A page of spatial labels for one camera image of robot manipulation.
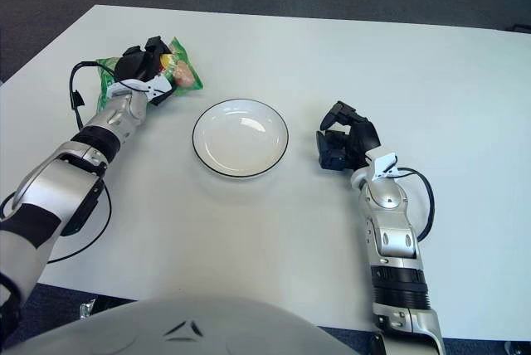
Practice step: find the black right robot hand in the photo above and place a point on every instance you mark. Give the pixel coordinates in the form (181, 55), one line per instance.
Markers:
(365, 137)

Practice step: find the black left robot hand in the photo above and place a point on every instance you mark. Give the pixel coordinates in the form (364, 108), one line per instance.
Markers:
(134, 64)

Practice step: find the green potato chips bag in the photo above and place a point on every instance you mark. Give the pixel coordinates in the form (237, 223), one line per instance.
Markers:
(186, 77)

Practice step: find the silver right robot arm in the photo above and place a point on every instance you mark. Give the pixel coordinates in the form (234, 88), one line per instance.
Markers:
(394, 234)

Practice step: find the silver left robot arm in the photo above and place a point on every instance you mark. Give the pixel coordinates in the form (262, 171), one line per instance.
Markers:
(62, 189)

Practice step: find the white plate black rim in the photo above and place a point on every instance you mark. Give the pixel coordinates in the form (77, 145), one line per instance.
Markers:
(240, 139)

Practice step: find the metal table foot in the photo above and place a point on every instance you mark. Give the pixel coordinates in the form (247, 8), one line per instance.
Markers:
(87, 310)

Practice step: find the grey caster wheel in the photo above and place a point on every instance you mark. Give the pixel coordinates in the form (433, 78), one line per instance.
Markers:
(514, 348)

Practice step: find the grey robot torso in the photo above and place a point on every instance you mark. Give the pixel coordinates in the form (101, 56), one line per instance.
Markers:
(186, 330)

